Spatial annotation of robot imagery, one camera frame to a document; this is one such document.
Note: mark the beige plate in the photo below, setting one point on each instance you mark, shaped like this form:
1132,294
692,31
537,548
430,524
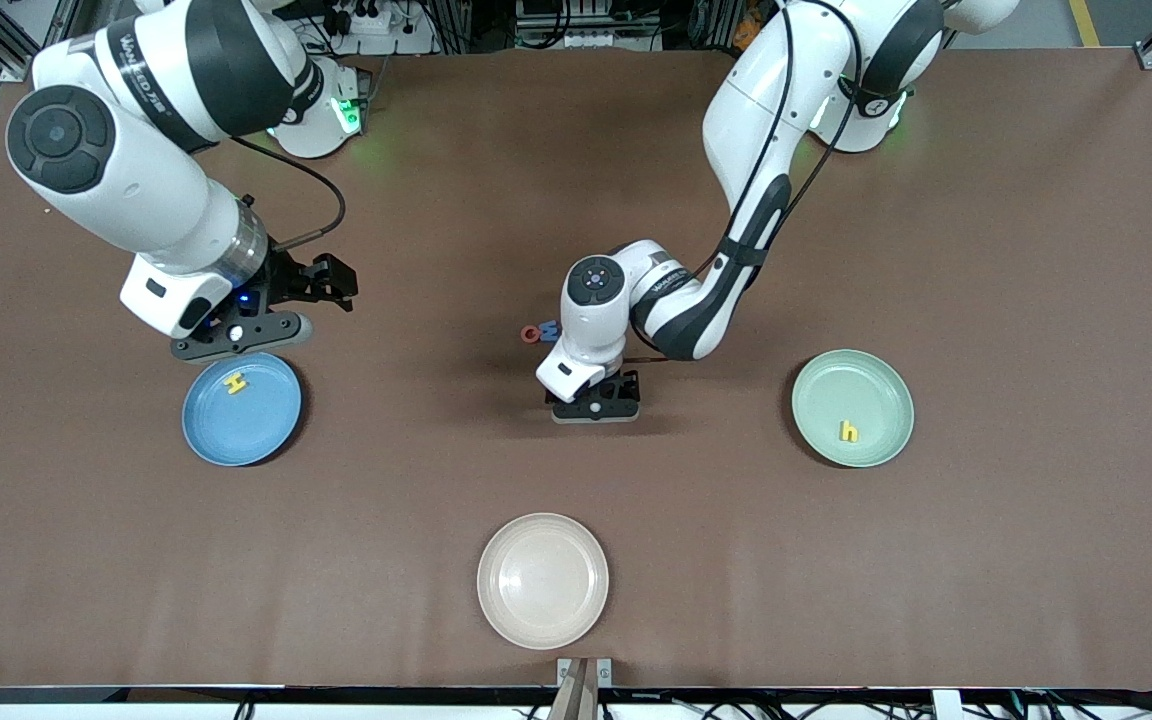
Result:
542,580

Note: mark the metal table edge bracket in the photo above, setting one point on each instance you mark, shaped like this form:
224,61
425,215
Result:
564,670

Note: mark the green plate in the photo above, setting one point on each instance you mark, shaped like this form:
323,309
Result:
851,390

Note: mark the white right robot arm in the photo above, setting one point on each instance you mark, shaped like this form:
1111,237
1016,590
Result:
136,170

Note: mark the red uppercase letter Q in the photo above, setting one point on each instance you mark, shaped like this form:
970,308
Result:
532,326

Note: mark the beige pole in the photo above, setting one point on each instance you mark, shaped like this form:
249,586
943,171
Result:
576,700

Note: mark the yellow uppercase letter H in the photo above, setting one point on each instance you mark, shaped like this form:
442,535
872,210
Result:
235,384

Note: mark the orange fruit bag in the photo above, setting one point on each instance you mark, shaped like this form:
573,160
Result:
748,35

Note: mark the white power strip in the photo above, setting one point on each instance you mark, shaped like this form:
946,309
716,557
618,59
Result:
371,20

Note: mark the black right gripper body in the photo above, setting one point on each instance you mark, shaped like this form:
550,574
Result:
288,280

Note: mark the yellow lowercase letter h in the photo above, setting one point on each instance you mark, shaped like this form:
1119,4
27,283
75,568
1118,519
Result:
849,433

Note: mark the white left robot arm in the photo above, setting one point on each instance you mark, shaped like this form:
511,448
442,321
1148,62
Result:
776,110

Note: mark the blue plate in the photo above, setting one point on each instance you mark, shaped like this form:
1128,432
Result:
236,430

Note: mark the blue uppercase letter M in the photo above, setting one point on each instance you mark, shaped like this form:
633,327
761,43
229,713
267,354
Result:
548,333

